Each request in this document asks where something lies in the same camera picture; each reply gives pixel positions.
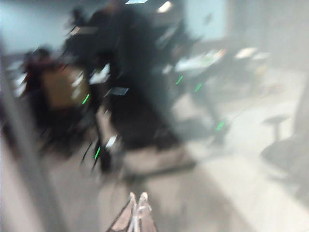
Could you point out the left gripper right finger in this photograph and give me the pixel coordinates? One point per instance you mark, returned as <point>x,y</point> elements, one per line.
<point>146,215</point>

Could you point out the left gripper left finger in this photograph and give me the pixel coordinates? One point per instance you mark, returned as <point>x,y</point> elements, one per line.
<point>125,216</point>

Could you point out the large glass window pane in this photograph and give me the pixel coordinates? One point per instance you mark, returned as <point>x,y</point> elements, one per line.
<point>217,157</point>

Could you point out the grey vertical post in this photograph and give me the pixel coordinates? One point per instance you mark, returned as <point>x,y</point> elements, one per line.
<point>24,149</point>

